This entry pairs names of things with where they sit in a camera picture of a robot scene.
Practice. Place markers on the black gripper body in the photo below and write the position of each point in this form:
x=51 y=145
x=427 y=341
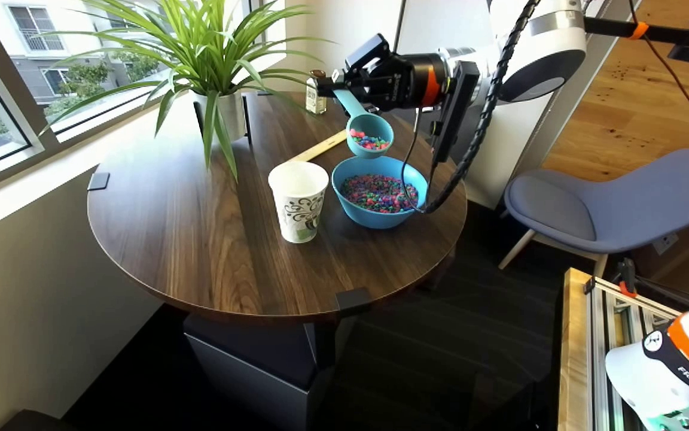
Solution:
x=396 y=81

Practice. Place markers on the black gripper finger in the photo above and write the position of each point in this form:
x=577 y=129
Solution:
x=368 y=99
x=337 y=82

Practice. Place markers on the blue plastic scoop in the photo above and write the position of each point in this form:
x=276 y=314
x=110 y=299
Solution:
x=368 y=135

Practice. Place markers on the blue plastic bowl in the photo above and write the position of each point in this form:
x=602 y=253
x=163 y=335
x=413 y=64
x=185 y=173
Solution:
x=380 y=216

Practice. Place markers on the white and orange robot base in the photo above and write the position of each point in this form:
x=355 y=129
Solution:
x=681 y=368

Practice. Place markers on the white patterned paper cup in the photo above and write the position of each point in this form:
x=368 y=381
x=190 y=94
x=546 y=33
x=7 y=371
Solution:
x=300 y=208

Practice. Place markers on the glass jar with dark lid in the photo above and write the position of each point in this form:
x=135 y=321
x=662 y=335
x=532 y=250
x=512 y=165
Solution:
x=315 y=99

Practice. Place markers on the long wooden ruler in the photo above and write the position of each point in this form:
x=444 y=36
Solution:
x=322 y=148

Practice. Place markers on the colourful beads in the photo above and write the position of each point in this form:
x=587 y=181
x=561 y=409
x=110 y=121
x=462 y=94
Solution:
x=380 y=193

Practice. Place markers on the white plant pot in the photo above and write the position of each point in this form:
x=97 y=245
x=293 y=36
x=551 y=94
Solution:
x=230 y=118

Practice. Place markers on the green spiky plant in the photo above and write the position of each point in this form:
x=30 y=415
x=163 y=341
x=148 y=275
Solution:
x=191 y=40

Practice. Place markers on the round dark wooden table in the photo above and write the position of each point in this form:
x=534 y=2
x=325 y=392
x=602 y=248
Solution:
x=217 y=254

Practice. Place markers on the grey-blue padded chair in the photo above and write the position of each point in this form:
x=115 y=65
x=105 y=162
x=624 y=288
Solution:
x=622 y=201

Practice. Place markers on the black table edge clamp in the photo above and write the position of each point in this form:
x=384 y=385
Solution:
x=99 y=181

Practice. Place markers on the black boom bar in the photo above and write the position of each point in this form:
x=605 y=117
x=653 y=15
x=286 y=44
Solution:
x=663 y=35

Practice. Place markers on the white building outside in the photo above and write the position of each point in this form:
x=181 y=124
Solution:
x=25 y=40

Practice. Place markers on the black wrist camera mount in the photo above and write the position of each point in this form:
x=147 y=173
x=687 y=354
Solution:
x=456 y=111

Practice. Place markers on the grey table pedestal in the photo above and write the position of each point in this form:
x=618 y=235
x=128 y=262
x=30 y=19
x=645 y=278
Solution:
x=256 y=360

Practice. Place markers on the wood and aluminium frame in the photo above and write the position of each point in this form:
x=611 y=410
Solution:
x=585 y=350

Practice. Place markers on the window frame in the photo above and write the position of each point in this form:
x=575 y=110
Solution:
x=10 y=135

